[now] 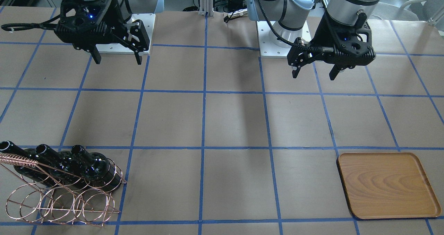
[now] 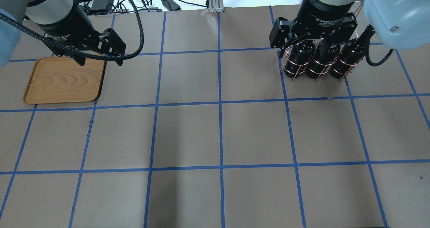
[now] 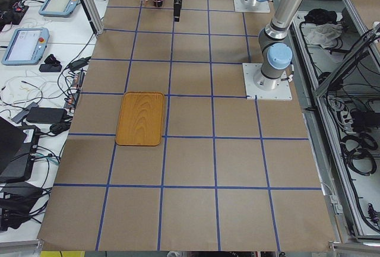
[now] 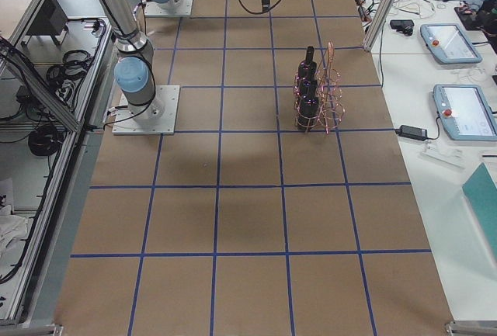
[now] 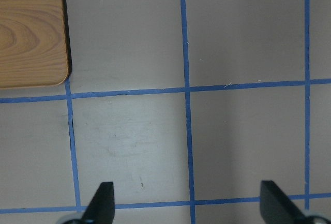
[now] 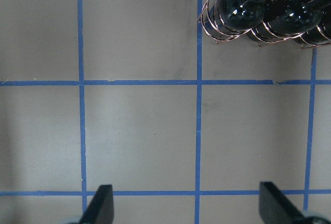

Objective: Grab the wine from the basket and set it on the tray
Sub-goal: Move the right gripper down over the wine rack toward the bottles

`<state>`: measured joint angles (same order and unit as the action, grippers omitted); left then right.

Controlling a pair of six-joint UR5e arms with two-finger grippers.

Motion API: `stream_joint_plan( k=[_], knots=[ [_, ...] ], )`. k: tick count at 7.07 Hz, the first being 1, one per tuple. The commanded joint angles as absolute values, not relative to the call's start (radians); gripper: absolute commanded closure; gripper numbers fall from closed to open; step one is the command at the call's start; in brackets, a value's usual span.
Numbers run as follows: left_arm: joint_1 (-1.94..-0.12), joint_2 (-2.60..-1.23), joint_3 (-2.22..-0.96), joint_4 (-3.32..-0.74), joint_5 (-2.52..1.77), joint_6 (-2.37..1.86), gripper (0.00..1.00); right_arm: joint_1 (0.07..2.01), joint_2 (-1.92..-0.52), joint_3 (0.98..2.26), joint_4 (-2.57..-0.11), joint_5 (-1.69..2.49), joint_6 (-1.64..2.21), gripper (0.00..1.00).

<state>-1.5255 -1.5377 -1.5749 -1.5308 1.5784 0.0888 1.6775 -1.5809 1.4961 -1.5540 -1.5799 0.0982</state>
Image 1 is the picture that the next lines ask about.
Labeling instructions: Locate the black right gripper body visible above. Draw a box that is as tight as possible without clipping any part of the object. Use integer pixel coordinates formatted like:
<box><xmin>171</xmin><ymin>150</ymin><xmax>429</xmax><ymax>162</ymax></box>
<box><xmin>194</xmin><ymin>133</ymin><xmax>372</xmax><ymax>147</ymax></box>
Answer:
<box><xmin>54</xmin><ymin>0</ymin><xmax>151</xmax><ymax>53</ymax></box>

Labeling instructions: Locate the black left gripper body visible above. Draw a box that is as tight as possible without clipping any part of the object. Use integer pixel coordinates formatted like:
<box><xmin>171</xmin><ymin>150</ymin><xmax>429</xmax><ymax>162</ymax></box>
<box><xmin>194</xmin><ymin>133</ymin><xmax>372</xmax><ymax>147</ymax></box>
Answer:
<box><xmin>287</xmin><ymin>12</ymin><xmax>376</xmax><ymax>69</ymax></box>

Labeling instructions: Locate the dark wine bottle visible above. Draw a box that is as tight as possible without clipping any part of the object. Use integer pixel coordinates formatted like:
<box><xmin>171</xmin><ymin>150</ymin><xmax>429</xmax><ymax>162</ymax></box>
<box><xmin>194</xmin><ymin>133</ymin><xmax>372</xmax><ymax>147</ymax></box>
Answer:
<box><xmin>0</xmin><ymin>141</ymin><xmax>52</xmax><ymax>187</ymax></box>
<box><xmin>71</xmin><ymin>145</ymin><xmax>121</xmax><ymax>192</ymax></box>
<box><xmin>35</xmin><ymin>144</ymin><xmax>87</xmax><ymax>190</ymax></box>

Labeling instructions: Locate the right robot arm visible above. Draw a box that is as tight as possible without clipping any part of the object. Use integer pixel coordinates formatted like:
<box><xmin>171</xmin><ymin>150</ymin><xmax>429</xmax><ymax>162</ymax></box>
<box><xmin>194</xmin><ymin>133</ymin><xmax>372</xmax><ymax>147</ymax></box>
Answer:
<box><xmin>54</xmin><ymin>0</ymin><xmax>164</xmax><ymax>65</ymax></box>

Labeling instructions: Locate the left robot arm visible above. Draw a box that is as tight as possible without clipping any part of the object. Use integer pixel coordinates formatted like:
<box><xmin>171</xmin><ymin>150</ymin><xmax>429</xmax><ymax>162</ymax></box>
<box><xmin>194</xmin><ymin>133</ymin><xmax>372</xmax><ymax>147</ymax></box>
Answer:
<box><xmin>246</xmin><ymin>0</ymin><xmax>380</xmax><ymax>80</ymax></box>

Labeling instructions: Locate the wooden tray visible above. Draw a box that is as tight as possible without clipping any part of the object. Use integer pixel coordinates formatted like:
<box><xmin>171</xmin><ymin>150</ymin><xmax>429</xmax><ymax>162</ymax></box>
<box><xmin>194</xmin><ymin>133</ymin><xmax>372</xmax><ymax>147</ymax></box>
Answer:
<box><xmin>337</xmin><ymin>152</ymin><xmax>442</xmax><ymax>220</ymax></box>

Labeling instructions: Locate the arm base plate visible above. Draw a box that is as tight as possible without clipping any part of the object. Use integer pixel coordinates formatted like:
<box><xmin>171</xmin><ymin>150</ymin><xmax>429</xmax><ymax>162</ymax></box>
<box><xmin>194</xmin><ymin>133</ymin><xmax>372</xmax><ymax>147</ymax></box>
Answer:
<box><xmin>256</xmin><ymin>21</ymin><xmax>312</xmax><ymax>59</ymax></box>
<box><xmin>96</xmin><ymin>14</ymin><xmax>156</xmax><ymax>55</ymax></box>

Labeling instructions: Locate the aluminium frame post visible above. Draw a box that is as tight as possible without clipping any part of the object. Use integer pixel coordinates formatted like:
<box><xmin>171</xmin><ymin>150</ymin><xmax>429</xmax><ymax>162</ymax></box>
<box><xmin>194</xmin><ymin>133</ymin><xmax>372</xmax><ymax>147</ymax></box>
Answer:
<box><xmin>198</xmin><ymin>0</ymin><xmax>214</xmax><ymax>18</ymax></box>

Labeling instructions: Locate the copper wire bottle basket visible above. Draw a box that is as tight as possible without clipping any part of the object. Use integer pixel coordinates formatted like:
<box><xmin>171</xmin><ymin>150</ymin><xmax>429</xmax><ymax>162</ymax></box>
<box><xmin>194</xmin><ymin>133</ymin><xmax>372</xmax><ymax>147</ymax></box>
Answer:
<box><xmin>5</xmin><ymin>170</ymin><xmax>120</xmax><ymax>227</ymax></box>

